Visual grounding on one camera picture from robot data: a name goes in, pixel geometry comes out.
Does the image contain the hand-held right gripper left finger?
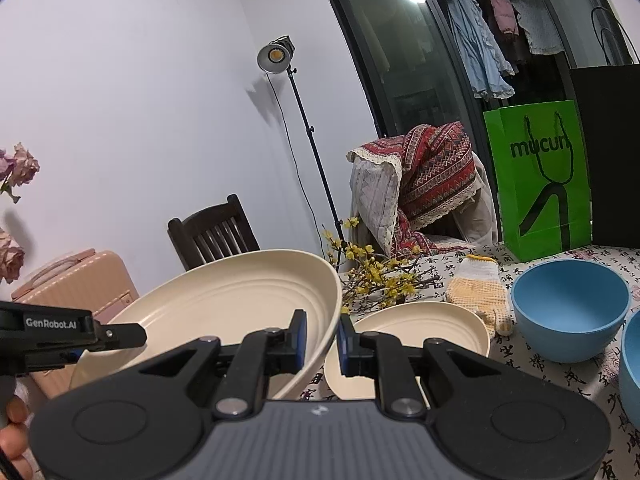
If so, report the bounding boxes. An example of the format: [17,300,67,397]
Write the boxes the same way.
[139,309,308,420]

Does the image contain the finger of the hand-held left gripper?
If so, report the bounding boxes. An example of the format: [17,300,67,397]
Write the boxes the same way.
[94,323,149,353]

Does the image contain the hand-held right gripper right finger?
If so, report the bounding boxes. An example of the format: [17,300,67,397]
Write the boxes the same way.
[337,312,502,421]

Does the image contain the cream ridged plate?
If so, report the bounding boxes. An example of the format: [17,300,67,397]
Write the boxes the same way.
[324,302,491,402]
[70,249,344,402]

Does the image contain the blue bowl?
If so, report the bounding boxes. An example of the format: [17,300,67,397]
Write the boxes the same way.
[511,259,631,364]
[618,310,640,417]

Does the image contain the person's left hand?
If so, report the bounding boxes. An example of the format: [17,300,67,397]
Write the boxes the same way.
[0,396,32,480]

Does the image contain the pink hard-shell suitcase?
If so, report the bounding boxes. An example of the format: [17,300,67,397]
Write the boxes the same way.
[11,248,140,401]

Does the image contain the yellow flower branch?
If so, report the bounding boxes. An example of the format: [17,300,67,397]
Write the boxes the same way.
[322,217,441,312]

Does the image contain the dark wooden chair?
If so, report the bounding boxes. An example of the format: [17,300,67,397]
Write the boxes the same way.
[167,194,261,272]

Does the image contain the yellow white knit glove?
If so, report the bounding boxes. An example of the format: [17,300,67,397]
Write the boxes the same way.
[445,255,514,339]

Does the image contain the white quilted cushion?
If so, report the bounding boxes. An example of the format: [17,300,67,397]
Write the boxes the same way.
[348,152,404,257]

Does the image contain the dried pink flowers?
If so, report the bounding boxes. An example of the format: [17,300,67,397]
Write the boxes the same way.
[0,142,41,286]

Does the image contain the chair with patterned blanket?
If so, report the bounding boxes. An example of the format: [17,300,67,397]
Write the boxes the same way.
[350,122,478,257]

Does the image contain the calligraphy printed tablecloth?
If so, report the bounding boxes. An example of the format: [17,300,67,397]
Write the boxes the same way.
[300,242,640,480]

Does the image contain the green paper bag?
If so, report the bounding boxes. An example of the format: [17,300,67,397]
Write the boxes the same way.
[483,100,594,264]

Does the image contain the studio light on stand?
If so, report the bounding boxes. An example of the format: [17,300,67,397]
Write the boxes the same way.
[257,35,351,272]

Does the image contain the dark sliding glass door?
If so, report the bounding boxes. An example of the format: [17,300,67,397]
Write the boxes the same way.
[317,0,640,247]

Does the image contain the black paper bag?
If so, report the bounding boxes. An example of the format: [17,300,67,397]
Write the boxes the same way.
[569,7,640,249]

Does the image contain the hanging blue garment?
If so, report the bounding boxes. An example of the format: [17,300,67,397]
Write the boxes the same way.
[446,0,516,101]

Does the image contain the hanging pink garment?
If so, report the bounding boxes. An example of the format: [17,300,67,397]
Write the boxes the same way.
[487,0,521,39]

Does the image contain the hanging white garment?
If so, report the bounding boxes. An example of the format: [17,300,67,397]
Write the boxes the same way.
[505,0,566,56]

